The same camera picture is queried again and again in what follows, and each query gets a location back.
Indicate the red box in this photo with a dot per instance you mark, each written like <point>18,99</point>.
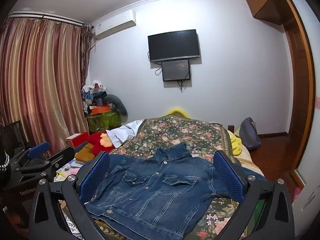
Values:
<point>77,139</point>

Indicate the wooden door frame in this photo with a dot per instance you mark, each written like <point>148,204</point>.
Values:
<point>297,85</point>

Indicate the pale yellow bed sheet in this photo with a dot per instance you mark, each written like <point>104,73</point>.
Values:
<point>250,162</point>

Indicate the curtain rod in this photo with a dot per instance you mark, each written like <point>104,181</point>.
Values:
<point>45,17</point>

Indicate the grey backpack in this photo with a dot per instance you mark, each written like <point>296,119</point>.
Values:
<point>250,133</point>

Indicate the white air conditioner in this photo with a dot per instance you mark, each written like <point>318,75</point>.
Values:
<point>116,25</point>

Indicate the wooden overhead cabinet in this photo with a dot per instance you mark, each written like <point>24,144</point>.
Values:
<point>267,0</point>

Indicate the stack of picture books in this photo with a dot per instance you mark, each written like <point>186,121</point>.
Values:
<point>67,170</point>

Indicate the black metal rack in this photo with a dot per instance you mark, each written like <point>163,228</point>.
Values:
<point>12,135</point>

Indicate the orange box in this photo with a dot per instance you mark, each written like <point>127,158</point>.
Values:
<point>100,110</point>

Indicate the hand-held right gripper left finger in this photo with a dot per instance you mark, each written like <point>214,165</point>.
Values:
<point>96,177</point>

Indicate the small black monitor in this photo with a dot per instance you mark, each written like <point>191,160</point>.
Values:
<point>176,70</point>

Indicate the black wall television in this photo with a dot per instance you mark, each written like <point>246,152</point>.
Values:
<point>173,45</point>

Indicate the white cloth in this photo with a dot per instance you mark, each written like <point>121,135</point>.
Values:
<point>123,132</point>

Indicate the pile of clutter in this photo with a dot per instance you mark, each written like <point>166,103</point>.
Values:
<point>93,95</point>

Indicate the green bag with orange lid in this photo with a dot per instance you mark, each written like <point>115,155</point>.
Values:
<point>103,121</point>

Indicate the yellow blanket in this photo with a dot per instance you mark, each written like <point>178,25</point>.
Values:
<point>236,142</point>

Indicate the striped red gold curtain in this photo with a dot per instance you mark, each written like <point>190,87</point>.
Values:
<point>37,80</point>

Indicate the blue denim jeans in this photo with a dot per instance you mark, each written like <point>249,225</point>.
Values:
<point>160,192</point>

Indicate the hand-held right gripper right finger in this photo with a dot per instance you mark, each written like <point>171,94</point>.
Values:
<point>228,180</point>

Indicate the printed white paper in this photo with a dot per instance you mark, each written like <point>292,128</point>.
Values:
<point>72,226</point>

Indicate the dark floral blanket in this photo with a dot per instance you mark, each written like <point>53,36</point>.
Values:
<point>190,132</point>

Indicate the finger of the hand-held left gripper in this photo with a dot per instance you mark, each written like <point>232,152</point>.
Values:
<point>62,156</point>
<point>38,150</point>

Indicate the grey pillow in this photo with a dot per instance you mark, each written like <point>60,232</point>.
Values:
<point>118,103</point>

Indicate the red plush toy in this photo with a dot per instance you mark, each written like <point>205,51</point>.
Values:
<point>98,142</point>

